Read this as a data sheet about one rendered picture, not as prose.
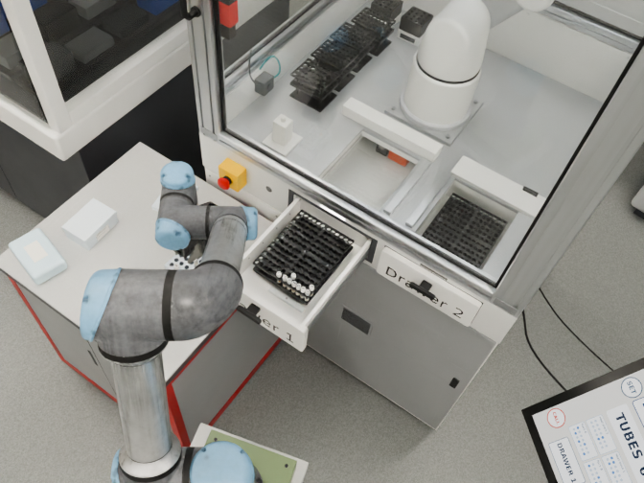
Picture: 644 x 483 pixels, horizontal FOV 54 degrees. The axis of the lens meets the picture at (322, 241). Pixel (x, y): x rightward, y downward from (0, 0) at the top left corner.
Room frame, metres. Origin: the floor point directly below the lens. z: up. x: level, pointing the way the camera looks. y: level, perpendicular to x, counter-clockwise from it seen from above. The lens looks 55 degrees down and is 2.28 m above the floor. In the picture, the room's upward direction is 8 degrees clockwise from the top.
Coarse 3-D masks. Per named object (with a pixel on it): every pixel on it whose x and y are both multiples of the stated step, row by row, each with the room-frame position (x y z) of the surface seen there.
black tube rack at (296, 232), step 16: (288, 224) 1.01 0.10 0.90; (304, 224) 1.01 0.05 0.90; (320, 224) 1.02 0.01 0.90; (288, 240) 0.95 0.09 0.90; (304, 240) 0.98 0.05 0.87; (320, 240) 0.97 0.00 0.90; (336, 240) 0.98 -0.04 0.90; (352, 240) 0.98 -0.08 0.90; (272, 256) 0.90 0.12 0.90; (288, 256) 0.90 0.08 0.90; (304, 256) 0.92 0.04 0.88; (320, 256) 0.94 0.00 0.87; (336, 256) 0.92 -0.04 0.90; (256, 272) 0.86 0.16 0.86; (288, 272) 0.85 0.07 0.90; (304, 272) 0.86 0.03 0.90; (320, 272) 0.89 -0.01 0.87
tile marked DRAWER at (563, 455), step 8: (560, 440) 0.47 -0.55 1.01; (568, 440) 0.46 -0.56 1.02; (552, 448) 0.45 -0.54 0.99; (560, 448) 0.45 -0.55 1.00; (568, 448) 0.45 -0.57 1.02; (560, 456) 0.44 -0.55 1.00; (568, 456) 0.43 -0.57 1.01; (560, 464) 0.42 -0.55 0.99; (568, 464) 0.42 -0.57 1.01; (576, 464) 0.42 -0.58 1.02; (560, 472) 0.41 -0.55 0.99; (568, 472) 0.40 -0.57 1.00; (576, 472) 0.40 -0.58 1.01; (568, 480) 0.39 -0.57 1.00; (576, 480) 0.39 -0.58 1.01; (584, 480) 0.39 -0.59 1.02
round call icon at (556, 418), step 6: (552, 408) 0.53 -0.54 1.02; (558, 408) 0.53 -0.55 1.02; (546, 414) 0.52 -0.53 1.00; (552, 414) 0.52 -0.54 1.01; (558, 414) 0.52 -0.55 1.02; (564, 414) 0.52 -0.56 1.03; (546, 420) 0.51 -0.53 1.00; (552, 420) 0.51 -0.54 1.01; (558, 420) 0.51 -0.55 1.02; (564, 420) 0.50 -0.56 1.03; (552, 426) 0.50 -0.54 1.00; (558, 426) 0.49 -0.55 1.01
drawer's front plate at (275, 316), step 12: (252, 300) 0.75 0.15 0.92; (264, 300) 0.75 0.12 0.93; (264, 312) 0.73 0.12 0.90; (276, 312) 0.72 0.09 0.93; (264, 324) 0.73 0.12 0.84; (276, 324) 0.71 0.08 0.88; (288, 324) 0.69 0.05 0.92; (300, 324) 0.69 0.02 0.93; (288, 336) 0.69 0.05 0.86; (300, 336) 0.68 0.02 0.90; (300, 348) 0.68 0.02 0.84
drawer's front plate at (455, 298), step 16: (384, 256) 0.94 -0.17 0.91; (400, 256) 0.93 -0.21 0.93; (384, 272) 0.93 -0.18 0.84; (400, 272) 0.91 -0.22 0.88; (416, 272) 0.89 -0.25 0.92; (432, 288) 0.87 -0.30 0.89; (448, 288) 0.85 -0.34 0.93; (432, 304) 0.86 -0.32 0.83; (448, 304) 0.84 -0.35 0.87; (464, 304) 0.83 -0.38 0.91; (480, 304) 0.82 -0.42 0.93; (464, 320) 0.82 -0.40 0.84
